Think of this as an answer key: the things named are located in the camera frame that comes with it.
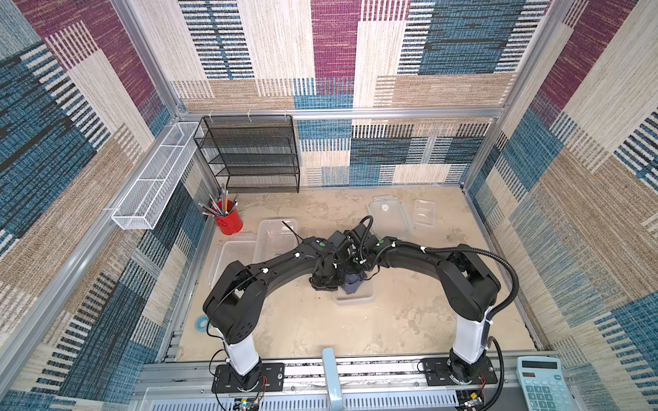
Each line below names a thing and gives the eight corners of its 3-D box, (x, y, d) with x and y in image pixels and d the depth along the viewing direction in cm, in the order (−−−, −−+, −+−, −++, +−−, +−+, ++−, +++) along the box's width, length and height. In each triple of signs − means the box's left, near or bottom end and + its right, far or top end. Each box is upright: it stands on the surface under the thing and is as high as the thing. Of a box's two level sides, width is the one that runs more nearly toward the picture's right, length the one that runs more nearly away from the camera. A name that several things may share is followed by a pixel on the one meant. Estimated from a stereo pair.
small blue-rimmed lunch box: (411, 228, 109) (413, 222, 106) (413, 204, 117) (415, 198, 114) (432, 232, 107) (435, 227, 104) (433, 208, 116) (435, 202, 113)
